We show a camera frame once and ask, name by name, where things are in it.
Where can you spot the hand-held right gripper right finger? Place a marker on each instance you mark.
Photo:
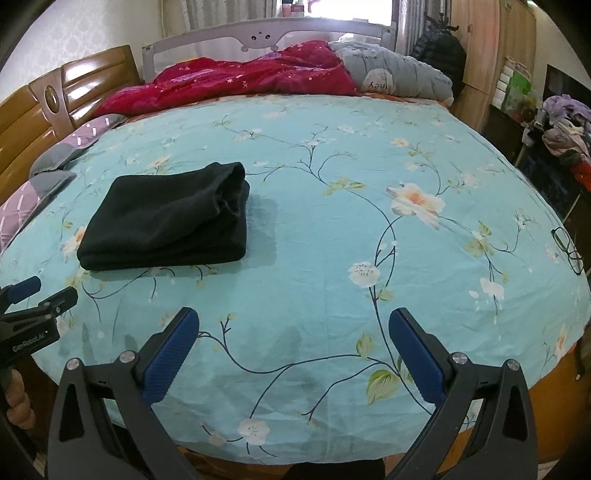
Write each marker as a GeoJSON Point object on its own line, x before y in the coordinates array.
{"type": "Point", "coordinates": [418, 357]}

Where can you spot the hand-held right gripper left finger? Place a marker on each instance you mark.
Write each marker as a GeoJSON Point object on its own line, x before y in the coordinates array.
{"type": "Point", "coordinates": [168, 357]}

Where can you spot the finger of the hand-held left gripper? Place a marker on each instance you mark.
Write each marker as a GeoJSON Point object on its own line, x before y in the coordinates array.
{"type": "Point", "coordinates": [62, 300]}
{"type": "Point", "coordinates": [25, 287]}

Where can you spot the black pants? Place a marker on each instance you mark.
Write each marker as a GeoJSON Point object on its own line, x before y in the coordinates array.
{"type": "Point", "coordinates": [161, 217]}

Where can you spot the person's left hand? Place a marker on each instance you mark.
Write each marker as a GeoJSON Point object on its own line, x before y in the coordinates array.
{"type": "Point", "coordinates": [21, 399]}

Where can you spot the purple grey pillow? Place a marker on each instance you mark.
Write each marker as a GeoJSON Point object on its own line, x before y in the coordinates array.
{"type": "Point", "coordinates": [27, 203]}
{"type": "Point", "coordinates": [78, 143]}

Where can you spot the teal floral bed sheet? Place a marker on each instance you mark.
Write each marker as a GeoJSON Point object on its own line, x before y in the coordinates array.
{"type": "Point", "coordinates": [323, 254]}

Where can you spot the black-framed eyeglasses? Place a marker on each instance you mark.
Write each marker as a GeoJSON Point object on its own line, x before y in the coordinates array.
{"type": "Point", "coordinates": [574, 254]}

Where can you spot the dark cabinet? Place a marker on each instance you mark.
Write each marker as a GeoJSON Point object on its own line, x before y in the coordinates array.
{"type": "Point", "coordinates": [540, 180]}

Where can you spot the wooden headboard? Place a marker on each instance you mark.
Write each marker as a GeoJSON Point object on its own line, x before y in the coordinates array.
{"type": "Point", "coordinates": [92, 78]}

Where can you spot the pile of clothes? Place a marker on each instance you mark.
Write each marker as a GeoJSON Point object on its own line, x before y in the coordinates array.
{"type": "Point", "coordinates": [563, 129]}

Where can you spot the white green packages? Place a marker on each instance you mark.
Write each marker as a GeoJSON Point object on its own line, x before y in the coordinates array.
{"type": "Point", "coordinates": [515, 85]}

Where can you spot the grey printed quilt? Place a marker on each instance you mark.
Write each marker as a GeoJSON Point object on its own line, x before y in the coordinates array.
{"type": "Point", "coordinates": [397, 69]}

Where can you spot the red quilt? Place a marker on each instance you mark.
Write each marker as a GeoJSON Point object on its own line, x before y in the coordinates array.
{"type": "Point", "coordinates": [254, 74]}

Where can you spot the black hanging jacket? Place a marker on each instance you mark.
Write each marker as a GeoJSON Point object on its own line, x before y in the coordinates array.
{"type": "Point", "coordinates": [438, 50]}

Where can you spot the grey patterned curtain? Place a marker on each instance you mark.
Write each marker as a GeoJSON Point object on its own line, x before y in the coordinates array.
{"type": "Point", "coordinates": [217, 14]}

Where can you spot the wooden wardrobe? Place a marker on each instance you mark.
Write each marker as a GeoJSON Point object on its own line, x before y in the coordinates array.
{"type": "Point", "coordinates": [480, 37]}

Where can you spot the grey bed guard rail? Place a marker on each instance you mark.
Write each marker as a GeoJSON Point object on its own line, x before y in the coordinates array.
{"type": "Point", "coordinates": [207, 44]}

